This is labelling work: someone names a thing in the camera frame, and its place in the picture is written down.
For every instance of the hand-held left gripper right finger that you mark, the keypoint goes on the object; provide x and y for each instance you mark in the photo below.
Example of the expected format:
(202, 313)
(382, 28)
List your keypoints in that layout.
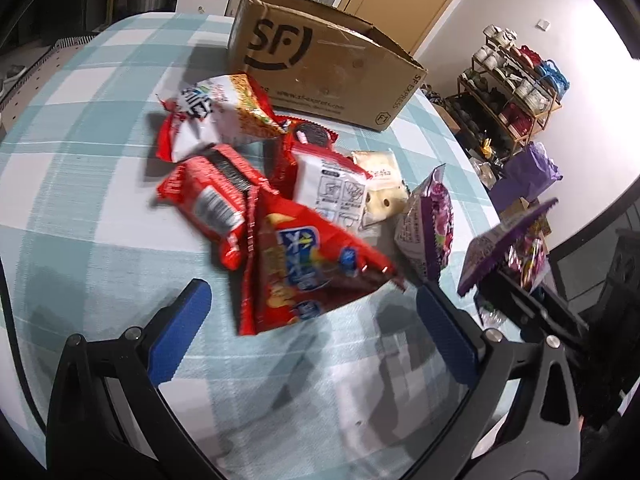
(445, 332)

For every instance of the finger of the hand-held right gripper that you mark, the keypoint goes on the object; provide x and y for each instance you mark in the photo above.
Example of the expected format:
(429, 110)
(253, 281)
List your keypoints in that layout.
(545, 296)
(515, 316)

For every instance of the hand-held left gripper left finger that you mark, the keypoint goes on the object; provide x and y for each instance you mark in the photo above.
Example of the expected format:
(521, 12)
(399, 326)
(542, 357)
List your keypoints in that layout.
(184, 321)

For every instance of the purple candy packet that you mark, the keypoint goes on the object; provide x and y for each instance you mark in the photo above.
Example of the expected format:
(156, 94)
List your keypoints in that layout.
(505, 240)
(425, 220)

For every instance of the red chips packet blue label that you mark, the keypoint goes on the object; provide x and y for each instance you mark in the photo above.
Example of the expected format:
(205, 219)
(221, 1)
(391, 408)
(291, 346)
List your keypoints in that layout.
(295, 270)

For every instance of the red cookie packet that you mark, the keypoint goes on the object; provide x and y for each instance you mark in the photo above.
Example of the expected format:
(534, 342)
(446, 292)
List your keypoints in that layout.
(210, 200)
(325, 180)

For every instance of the clear cracker packet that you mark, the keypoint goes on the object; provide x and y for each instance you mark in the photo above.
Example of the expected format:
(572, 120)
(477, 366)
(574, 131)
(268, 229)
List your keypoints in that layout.
(382, 185)

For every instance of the orange noodle snack packet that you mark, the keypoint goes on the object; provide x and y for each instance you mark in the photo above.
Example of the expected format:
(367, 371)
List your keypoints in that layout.
(220, 110)

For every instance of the brown cardboard box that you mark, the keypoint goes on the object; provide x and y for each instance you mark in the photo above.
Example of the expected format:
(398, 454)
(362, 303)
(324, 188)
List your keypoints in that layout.
(320, 65)

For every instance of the purple gift bag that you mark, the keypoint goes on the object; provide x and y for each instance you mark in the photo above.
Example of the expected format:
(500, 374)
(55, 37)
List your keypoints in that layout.
(532, 170)

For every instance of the checked tablecloth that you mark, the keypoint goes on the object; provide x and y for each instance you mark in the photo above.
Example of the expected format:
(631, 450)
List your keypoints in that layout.
(100, 185)

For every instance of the wooden shelf rack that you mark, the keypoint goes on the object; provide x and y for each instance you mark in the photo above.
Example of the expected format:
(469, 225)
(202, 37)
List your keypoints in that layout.
(515, 90)

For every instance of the wall switch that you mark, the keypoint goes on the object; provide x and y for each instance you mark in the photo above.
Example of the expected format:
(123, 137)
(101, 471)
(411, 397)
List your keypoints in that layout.
(543, 24)

